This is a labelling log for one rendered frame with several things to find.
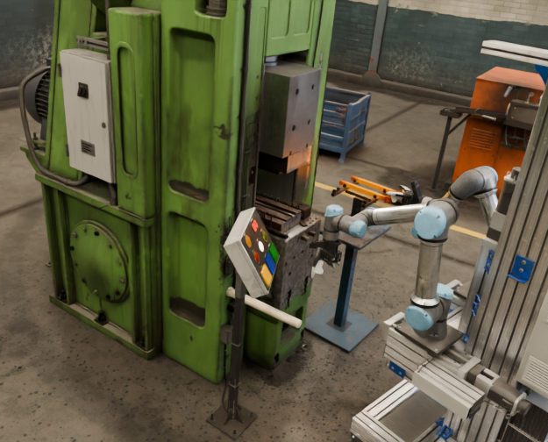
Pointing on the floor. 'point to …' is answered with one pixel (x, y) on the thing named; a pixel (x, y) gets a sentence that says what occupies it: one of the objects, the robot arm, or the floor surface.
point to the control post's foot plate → (243, 418)
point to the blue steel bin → (344, 120)
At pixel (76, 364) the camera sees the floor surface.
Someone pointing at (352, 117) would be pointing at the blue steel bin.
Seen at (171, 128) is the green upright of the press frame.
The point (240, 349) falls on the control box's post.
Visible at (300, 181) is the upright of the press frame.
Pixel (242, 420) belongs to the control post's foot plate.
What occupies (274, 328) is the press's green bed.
